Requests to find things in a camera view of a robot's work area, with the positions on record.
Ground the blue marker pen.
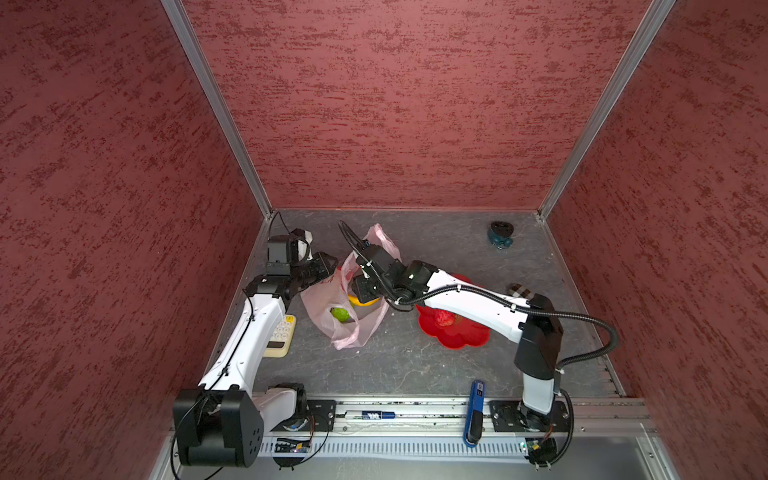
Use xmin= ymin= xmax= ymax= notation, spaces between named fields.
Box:
xmin=344 ymin=410 xmax=397 ymax=421

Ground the red fake strawberry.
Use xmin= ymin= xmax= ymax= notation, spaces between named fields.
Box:
xmin=434 ymin=309 xmax=457 ymax=329

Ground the yellow fake banana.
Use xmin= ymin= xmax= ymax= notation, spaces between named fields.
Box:
xmin=348 ymin=293 xmax=380 ymax=307

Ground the cream yellow calculator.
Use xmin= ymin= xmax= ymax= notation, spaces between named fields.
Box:
xmin=263 ymin=315 xmax=297 ymax=358

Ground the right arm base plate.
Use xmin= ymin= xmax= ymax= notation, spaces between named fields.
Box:
xmin=488 ymin=400 xmax=571 ymax=434

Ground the black corrugated cable conduit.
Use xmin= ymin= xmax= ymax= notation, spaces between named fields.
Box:
xmin=338 ymin=220 xmax=620 ymax=370

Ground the red flower-shaped bowl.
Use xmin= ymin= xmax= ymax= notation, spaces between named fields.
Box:
xmin=416 ymin=305 xmax=491 ymax=350

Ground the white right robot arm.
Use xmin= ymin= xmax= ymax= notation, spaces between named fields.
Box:
xmin=353 ymin=241 xmax=563 ymax=417

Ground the aluminium front rail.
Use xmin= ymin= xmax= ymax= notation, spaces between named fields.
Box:
xmin=167 ymin=394 xmax=655 ymax=439

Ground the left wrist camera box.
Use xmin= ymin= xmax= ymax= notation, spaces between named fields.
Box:
xmin=267 ymin=229 xmax=313 ymax=266

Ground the blue black handheld device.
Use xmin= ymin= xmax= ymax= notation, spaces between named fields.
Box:
xmin=463 ymin=380 xmax=485 ymax=448

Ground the green fake lime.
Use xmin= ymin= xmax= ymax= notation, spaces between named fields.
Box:
xmin=330 ymin=307 xmax=352 ymax=323

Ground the pink plastic bag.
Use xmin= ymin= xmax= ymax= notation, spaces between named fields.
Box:
xmin=301 ymin=251 xmax=390 ymax=350

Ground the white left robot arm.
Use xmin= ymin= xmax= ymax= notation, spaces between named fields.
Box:
xmin=172 ymin=252 xmax=338 ymax=468

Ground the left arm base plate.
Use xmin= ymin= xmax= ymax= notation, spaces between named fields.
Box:
xmin=271 ymin=399 xmax=338 ymax=434

